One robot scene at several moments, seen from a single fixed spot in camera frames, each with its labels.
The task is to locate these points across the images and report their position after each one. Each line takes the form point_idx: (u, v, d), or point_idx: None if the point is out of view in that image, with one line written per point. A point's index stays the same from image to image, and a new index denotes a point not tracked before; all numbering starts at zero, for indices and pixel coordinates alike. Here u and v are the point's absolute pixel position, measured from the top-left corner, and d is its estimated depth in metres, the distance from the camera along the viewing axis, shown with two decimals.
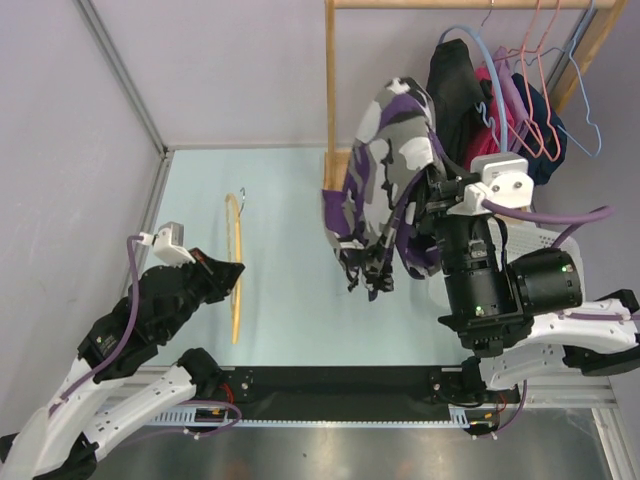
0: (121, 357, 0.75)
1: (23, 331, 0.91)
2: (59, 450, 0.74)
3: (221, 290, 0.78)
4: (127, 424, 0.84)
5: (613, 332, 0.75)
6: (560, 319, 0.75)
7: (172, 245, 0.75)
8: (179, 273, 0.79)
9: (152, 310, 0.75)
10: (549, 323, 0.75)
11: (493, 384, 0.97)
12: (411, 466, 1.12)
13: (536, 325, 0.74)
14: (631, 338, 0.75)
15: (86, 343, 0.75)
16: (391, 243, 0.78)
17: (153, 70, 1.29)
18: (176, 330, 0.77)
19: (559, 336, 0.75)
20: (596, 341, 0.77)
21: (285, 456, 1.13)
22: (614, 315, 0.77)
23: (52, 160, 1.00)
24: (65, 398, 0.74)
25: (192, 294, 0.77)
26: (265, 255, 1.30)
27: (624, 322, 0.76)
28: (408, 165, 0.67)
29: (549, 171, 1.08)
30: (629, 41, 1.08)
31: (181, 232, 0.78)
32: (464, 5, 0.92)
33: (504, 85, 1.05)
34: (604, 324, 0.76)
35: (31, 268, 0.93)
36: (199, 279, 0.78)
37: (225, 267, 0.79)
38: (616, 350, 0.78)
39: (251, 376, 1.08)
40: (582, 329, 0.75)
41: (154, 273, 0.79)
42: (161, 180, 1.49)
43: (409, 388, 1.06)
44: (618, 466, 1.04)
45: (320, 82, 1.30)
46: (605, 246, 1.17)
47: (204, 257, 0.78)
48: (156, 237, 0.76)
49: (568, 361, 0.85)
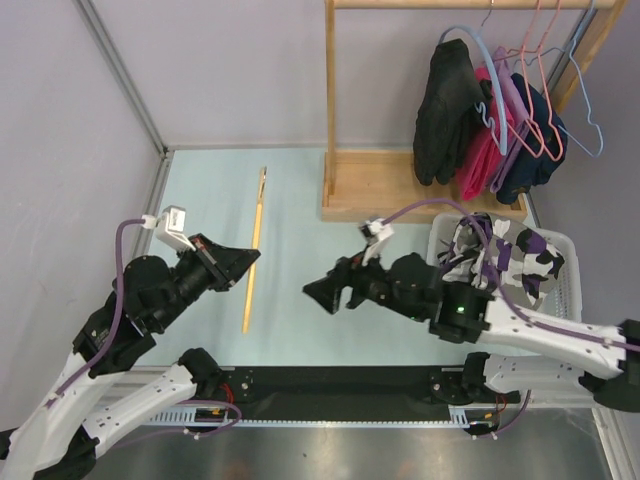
0: (116, 351, 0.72)
1: (18, 333, 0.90)
2: (60, 441, 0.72)
3: (223, 281, 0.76)
4: (127, 421, 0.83)
5: (590, 353, 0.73)
6: (527, 326, 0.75)
7: (169, 231, 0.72)
8: (165, 266, 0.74)
9: (140, 303, 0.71)
10: (512, 327, 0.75)
11: (489, 385, 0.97)
12: (410, 466, 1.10)
13: (496, 325, 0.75)
14: (611, 365, 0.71)
15: (81, 337, 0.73)
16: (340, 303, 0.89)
17: (153, 70, 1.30)
18: (170, 322, 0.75)
19: (528, 343, 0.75)
20: (573, 357, 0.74)
21: (285, 456, 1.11)
22: (597, 336, 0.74)
23: (52, 158, 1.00)
24: (62, 393, 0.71)
25: (189, 286, 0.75)
26: (266, 256, 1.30)
27: (607, 347, 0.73)
28: (535, 268, 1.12)
29: (549, 170, 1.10)
30: (630, 41, 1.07)
31: (182, 217, 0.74)
32: (463, 5, 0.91)
33: (504, 85, 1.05)
34: (581, 342, 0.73)
35: (30, 268, 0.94)
36: (199, 271, 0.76)
37: (228, 256, 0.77)
38: (606, 376, 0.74)
39: (250, 376, 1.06)
40: (556, 342, 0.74)
41: (137, 265, 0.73)
42: (161, 180, 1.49)
43: (407, 389, 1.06)
44: (618, 466, 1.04)
45: (319, 82, 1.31)
46: (607, 247, 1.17)
47: (206, 245, 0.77)
48: (158, 221, 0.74)
49: (581, 383, 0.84)
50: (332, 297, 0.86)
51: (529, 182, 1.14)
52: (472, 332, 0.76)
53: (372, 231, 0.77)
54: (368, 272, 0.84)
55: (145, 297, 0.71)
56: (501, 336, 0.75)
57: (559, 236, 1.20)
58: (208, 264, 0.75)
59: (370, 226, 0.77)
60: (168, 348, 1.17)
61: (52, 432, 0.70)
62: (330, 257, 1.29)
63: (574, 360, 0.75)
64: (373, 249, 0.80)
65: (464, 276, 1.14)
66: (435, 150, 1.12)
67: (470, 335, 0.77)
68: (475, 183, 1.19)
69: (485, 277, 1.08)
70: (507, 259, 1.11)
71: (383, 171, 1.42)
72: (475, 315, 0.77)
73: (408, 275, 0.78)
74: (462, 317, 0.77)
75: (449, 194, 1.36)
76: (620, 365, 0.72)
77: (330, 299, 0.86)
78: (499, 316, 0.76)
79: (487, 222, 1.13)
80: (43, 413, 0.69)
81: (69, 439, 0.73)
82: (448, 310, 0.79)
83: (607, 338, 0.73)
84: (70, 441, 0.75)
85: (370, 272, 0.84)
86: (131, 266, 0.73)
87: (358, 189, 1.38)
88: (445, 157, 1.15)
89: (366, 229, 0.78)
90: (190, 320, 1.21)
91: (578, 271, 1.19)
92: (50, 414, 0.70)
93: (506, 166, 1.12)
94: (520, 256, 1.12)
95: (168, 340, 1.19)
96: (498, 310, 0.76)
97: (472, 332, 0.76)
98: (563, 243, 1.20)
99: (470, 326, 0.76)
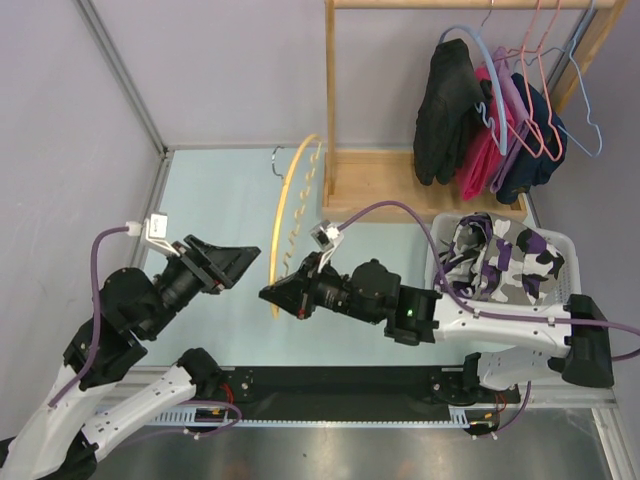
0: (104, 362, 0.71)
1: (18, 334, 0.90)
2: (56, 451, 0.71)
3: (211, 285, 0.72)
4: (127, 425, 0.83)
5: (536, 334, 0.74)
6: (474, 318, 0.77)
7: (150, 239, 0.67)
8: (146, 278, 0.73)
9: (123, 317, 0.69)
10: (460, 321, 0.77)
11: (485, 384, 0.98)
12: (411, 466, 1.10)
13: (443, 321, 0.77)
14: (559, 343, 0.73)
15: (70, 349, 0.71)
16: (305, 312, 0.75)
17: (154, 70, 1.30)
18: (160, 330, 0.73)
19: (477, 333, 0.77)
20: (522, 341, 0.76)
21: (285, 455, 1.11)
22: (540, 316, 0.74)
23: (53, 158, 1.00)
24: (55, 405, 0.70)
25: (176, 293, 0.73)
26: (289, 246, 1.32)
27: (553, 325, 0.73)
28: (536, 268, 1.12)
29: (549, 170, 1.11)
30: (629, 41, 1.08)
31: (164, 223, 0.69)
32: (464, 5, 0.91)
33: (505, 85, 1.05)
34: (528, 324, 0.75)
35: (31, 269, 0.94)
36: (185, 277, 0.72)
37: (222, 258, 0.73)
38: (559, 355, 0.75)
39: (250, 376, 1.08)
40: (502, 328, 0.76)
41: (117, 279, 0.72)
42: (161, 180, 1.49)
43: (409, 389, 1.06)
44: (617, 465, 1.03)
45: (319, 82, 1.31)
46: (606, 246, 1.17)
47: (189, 250, 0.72)
48: (142, 227, 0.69)
49: (547, 365, 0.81)
50: (298, 301, 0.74)
51: (529, 182, 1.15)
52: (427, 334, 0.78)
53: (329, 237, 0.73)
54: (322, 279, 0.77)
55: (127, 311, 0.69)
56: (451, 332, 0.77)
57: (559, 237, 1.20)
58: (194, 270, 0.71)
59: (329, 233, 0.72)
60: (169, 348, 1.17)
61: (49, 440, 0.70)
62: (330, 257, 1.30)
63: (527, 344, 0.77)
64: (328, 257, 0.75)
65: (464, 276, 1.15)
66: (435, 149, 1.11)
67: (425, 336, 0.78)
68: (475, 183, 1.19)
69: (486, 277, 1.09)
70: (507, 259, 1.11)
71: (383, 171, 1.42)
72: (427, 317, 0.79)
73: (370, 279, 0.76)
74: (412, 319, 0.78)
75: (449, 193, 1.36)
76: (567, 342, 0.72)
77: (297, 303, 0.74)
78: (446, 313, 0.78)
79: (487, 222, 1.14)
80: (43, 414, 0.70)
81: (67, 446, 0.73)
82: (401, 313, 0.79)
83: (550, 316, 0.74)
84: (69, 445, 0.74)
85: (325, 279, 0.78)
86: (110, 281, 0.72)
87: (357, 189, 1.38)
88: (445, 157, 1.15)
89: (323, 235, 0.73)
90: (191, 320, 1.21)
91: (578, 271, 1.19)
92: (51, 416, 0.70)
93: (506, 166, 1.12)
94: (521, 256, 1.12)
95: (169, 339, 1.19)
96: (445, 307, 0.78)
97: (427, 334, 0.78)
98: (563, 243, 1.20)
99: (425, 329, 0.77)
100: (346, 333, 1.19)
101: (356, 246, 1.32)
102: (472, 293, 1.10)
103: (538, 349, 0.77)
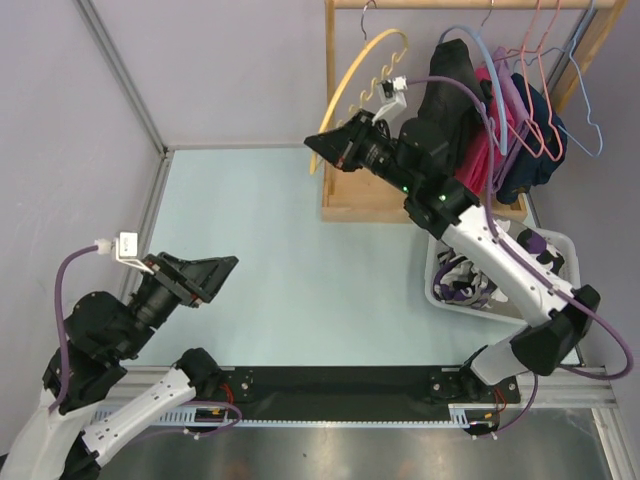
0: (81, 387, 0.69)
1: (18, 334, 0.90)
2: (52, 463, 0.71)
3: (189, 300, 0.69)
4: (126, 431, 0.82)
5: (532, 289, 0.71)
6: (492, 240, 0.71)
7: (120, 259, 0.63)
8: (118, 299, 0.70)
9: (94, 343, 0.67)
10: (478, 234, 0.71)
11: (473, 367, 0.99)
12: (411, 465, 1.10)
13: (463, 222, 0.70)
14: (543, 308, 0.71)
15: (47, 374, 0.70)
16: (341, 156, 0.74)
17: (154, 71, 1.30)
18: (140, 348, 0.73)
19: (482, 255, 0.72)
20: (514, 288, 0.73)
21: (285, 454, 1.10)
22: (546, 280, 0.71)
23: (53, 159, 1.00)
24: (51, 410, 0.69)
25: (154, 309, 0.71)
26: None
27: (550, 293, 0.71)
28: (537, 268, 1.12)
29: (549, 170, 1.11)
30: (629, 41, 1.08)
31: (135, 241, 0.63)
32: (464, 5, 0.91)
33: (504, 84, 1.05)
34: (530, 277, 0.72)
35: (31, 269, 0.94)
36: (161, 293, 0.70)
37: (197, 272, 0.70)
38: (535, 319, 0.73)
39: (250, 376, 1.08)
40: (509, 265, 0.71)
41: (86, 304, 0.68)
42: (161, 180, 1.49)
43: (408, 389, 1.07)
44: (618, 466, 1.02)
45: (319, 82, 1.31)
46: (606, 245, 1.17)
47: (162, 268, 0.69)
48: (111, 245, 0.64)
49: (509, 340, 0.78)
50: (341, 149, 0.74)
51: (529, 182, 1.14)
52: (442, 224, 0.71)
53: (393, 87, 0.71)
54: (372, 134, 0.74)
55: (98, 337, 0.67)
56: (464, 237, 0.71)
57: (559, 237, 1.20)
58: (170, 286, 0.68)
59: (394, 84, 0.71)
60: (169, 349, 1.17)
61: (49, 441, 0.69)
62: (330, 256, 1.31)
63: (513, 293, 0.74)
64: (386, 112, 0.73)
65: (464, 275, 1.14)
66: None
67: (439, 226, 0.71)
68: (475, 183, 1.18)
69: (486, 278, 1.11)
70: None
71: None
72: (454, 211, 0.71)
73: (419, 132, 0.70)
74: (438, 202, 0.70)
75: None
76: (551, 313, 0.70)
77: (339, 151, 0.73)
78: (470, 222, 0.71)
79: None
80: (41, 414, 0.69)
81: (62, 458, 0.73)
82: (433, 194, 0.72)
83: (554, 285, 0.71)
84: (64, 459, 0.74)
85: (375, 136, 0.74)
86: (79, 305, 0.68)
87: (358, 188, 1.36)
88: None
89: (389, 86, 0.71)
90: (191, 320, 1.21)
91: (577, 271, 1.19)
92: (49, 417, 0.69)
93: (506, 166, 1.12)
94: None
95: (169, 339, 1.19)
96: (473, 215, 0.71)
97: (443, 222, 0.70)
98: (563, 243, 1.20)
99: (445, 216, 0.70)
100: (346, 333, 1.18)
101: (355, 246, 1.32)
102: (472, 293, 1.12)
103: (518, 302, 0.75)
